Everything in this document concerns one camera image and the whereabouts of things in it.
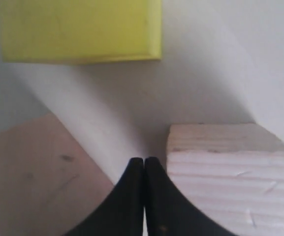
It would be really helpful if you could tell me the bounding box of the large wooden cube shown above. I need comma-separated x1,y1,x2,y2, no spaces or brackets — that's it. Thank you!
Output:
0,114,113,236

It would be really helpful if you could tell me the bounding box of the yellow painted cube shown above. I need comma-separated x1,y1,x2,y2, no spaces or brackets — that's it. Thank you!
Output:
0,0,161,64

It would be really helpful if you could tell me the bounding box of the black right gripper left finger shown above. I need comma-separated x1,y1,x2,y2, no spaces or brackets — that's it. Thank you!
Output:
65,158,144,236

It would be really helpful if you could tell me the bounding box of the medium plain wooden cube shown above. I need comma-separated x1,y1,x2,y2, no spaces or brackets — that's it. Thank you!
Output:
166,123,284,236

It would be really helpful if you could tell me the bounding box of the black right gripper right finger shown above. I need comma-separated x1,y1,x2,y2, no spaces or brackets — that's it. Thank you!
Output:
144,157,233,236

